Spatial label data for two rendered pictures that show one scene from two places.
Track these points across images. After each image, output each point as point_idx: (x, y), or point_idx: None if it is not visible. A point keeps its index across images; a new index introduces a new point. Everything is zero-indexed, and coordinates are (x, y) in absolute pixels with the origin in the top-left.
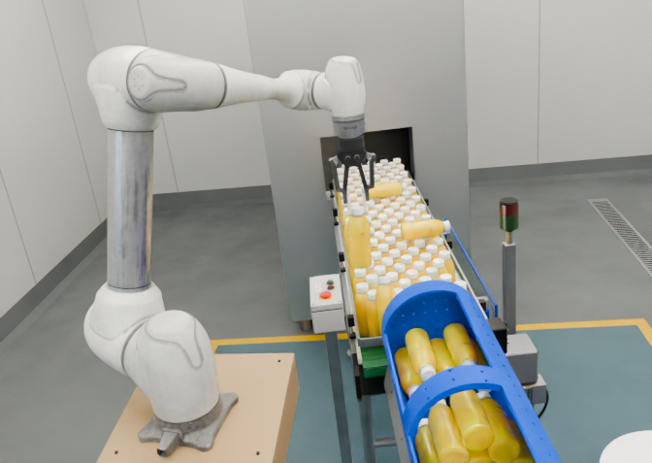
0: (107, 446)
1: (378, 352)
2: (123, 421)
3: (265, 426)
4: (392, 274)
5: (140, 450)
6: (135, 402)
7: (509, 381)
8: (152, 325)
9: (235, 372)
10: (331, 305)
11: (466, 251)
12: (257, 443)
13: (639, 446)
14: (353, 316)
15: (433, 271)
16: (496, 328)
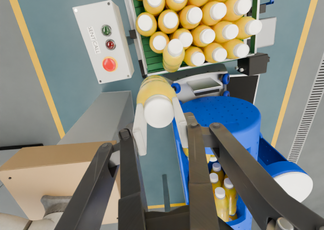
0: None
1: (159, 60)
2: (30, 215)
3: (114, 207)
4: None
5: None
6: (24, 205)
7: (249, 219)
8: None
9: (74, 179)
10: (119, 79)
11: None
12: (114, 214)
13: (283, 181)
14: (136, 35)
15: None
16: (258, 72)
